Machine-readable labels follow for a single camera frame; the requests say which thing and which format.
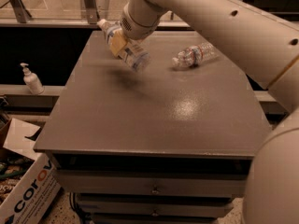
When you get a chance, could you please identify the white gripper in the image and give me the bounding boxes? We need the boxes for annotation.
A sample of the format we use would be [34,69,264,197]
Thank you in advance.
[109,2,163,57]

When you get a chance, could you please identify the clear crushed plastic bottle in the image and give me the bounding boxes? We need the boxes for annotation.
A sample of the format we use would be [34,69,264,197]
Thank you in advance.
[172,42,218,69]

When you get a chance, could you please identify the metal railing frame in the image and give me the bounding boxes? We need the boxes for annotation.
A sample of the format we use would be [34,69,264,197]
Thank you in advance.
[0,0,299,30]

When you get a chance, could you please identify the white pump dispenser bottle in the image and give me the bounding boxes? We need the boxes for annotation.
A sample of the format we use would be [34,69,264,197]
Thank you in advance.
[21,63,44,94]

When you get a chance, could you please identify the white cardboard box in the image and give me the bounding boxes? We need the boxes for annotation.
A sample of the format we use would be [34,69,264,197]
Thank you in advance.
[0,119,61,224]

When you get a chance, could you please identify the blue label plastic bottle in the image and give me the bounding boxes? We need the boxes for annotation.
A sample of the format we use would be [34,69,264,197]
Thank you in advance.
[98,19,150,72]

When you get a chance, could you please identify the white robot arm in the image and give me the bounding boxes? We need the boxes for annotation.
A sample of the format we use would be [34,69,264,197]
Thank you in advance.
[121,0,299,224]

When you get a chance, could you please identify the grey drawer cabinet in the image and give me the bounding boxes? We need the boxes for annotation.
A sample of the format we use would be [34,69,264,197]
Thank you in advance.
[36,31,271,224]

